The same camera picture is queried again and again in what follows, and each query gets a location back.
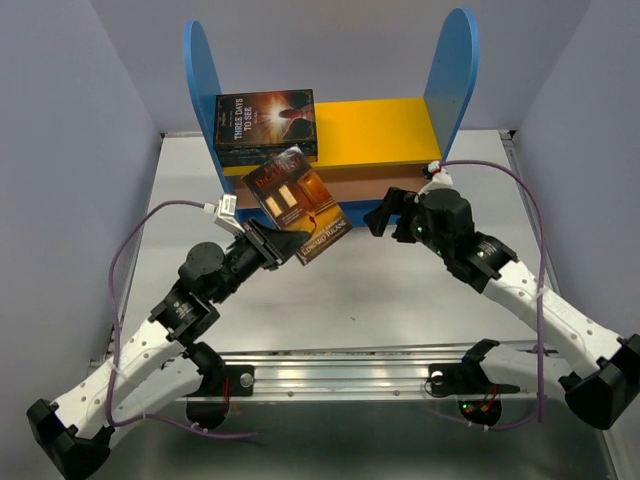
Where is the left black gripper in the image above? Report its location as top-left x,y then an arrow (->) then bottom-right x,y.
211,216 -> 310,303

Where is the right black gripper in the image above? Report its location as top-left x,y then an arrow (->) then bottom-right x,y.
363,186 -> 451,260

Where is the brown Edmund Burke book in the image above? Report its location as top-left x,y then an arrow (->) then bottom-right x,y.
242,146 -> 352,265

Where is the A Tale of Two Cities book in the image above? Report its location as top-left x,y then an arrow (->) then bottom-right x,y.
219,152 -> 320,169

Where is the Three Days to See book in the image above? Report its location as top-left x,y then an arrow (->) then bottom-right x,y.
213,89 -> 317,149

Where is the Little Women floral book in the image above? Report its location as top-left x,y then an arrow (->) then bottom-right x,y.
216,142 -> 318,156

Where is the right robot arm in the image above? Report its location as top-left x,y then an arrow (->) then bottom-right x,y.
364,188 -> 639,430

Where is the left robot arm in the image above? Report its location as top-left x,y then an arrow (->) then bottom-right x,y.
27,219 -> 311,479

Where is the blue wooden bookshelf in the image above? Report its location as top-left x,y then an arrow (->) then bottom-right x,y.
183,8 -> 479,226

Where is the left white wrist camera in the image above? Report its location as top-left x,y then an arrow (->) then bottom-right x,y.
203,193 -> 244,237

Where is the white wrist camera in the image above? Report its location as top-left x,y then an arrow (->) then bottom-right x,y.
419,161 -> 453,194
203,193 -> 244,237

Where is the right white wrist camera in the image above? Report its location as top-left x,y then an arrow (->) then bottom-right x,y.
419,161 -> 453,194

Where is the aluminium mounting rail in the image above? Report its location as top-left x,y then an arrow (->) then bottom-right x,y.
87,354 -> 612,401

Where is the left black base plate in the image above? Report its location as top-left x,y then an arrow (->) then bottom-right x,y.
186,364 -> 255,430

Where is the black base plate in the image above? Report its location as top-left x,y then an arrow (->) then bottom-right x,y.
423,363 -> 520,431
186,364 -> 255,430

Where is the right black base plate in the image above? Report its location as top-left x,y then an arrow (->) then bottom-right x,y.
423,363 -> 520,431

